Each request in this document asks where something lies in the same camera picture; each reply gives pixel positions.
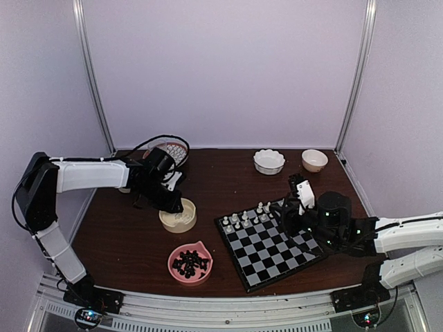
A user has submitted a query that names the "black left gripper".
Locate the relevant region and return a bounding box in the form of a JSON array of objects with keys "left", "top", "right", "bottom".
[{"left": 136, "top": 178, "right": 183, "bottom": 213}]

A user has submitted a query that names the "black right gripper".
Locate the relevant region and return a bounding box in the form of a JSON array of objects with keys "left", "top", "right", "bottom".
[{"left": 269, "top": 198, "right": 339, "bottom": 248}]

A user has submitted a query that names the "white chess piece tall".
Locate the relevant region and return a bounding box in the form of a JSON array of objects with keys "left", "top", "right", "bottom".
[
  {"left": 256, "top": 202, "right": 263, "bottom": 214},
  {"left": 264, "top": 201, "right": 271, "bottom": 212}
]

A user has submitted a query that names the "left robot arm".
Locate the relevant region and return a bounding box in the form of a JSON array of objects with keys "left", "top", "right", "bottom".
[{"left": 11, "top": 147, "right": 183, "bottom": 307}]

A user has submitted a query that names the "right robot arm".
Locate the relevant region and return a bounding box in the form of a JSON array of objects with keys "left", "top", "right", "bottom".
[{"left": 267, "top": 174, "right": 442, "bottom": 306}]

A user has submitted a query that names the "black chess pieces pile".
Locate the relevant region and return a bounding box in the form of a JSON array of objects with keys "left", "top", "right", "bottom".
[{"left": 172, "top": 250, "right": 210, "bottom": 279}]

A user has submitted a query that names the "clear glass tumbler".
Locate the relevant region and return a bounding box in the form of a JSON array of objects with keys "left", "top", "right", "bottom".
[{"left": 147, "top": 138, "right": 168, "bottom": 154}]

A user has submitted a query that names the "patterned saucer plate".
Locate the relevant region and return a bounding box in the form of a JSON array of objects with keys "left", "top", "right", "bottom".
[{"left": 143, "top": 138, "right": 188, "bottom": 167}]

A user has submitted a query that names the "small cream bowl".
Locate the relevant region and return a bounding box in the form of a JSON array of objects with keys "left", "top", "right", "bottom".
[{"left": 301, "top": 149, "right": 329, "bottom": 173}]

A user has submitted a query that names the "cream bowl with spout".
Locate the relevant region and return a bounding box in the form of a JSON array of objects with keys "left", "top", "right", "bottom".
[{"left": 159, "top": 198, "right": 197, "bottom": 234}]

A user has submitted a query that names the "black and white chessboard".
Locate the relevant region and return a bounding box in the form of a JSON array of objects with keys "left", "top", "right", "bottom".
[{"left": 214, "top": 206, "right": 326, "bottom": 293}]

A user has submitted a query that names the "white scalloped bowl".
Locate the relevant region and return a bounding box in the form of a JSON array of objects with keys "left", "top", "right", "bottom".
[{"left": 253, "top": 149, "right": 286, "bottom": 176}]

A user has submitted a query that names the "pink bowl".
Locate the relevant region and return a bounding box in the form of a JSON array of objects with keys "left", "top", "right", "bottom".
[{"left": 168, "top": 241, "right": 213, "bottom": 286}]

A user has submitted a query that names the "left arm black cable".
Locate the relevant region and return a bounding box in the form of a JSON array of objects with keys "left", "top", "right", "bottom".
[{"left": 11, "top": 133, "right": 191, "bottom": 236}]

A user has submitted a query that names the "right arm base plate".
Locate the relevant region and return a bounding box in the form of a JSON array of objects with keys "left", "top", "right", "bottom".
[{"left": 331, "top": 282, "right": 390, "bottom": 313}]

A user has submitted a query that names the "aluminium front rail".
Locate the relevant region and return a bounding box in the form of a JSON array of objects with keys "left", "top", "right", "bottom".
[{"left": 26, "top": 273, "right": 426, "bottom": 332}]

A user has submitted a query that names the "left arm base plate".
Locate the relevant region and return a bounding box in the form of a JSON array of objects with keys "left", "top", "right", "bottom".
[{"left": 63, "top": 283, "right": 124, "bottom": 314}]

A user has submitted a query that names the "aluminium frame post right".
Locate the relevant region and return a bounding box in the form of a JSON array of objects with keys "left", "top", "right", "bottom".
[{"left": 334, "top": 0, "right": 377, "bottom": 156}]

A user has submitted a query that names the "aluminium frame post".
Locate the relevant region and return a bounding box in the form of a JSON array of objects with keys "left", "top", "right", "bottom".
[
  {"left": 334, "top": 0, "right": 377, "bottom": 156},
  {"left": 73, "top": 0, "right": 116, "bottom": 155}
]

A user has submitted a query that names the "aluminium frame post left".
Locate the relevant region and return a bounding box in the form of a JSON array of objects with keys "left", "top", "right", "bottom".
[{"left": 73, "top": 0, "right": 116, "bottom": 155}]

